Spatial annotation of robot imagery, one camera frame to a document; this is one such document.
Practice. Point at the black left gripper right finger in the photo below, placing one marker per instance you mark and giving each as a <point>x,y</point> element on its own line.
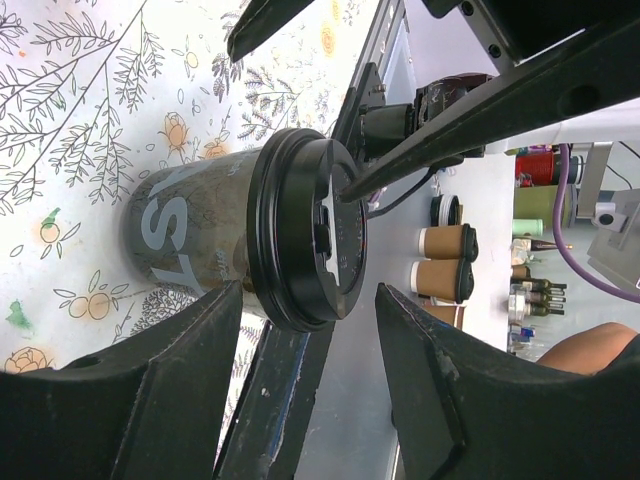
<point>464,409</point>

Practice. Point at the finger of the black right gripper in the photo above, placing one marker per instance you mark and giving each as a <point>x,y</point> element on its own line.
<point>594,70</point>
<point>260,20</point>

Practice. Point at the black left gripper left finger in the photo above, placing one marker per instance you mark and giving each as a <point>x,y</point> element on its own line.
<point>148,407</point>

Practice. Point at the dark paper coffee cup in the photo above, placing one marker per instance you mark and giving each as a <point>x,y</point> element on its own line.
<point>187,225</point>

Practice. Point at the black coffee cup lid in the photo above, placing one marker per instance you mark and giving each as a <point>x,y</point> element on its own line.
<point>306,247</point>

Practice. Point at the floral patterned table mat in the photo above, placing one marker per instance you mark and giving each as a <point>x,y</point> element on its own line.
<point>98,95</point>

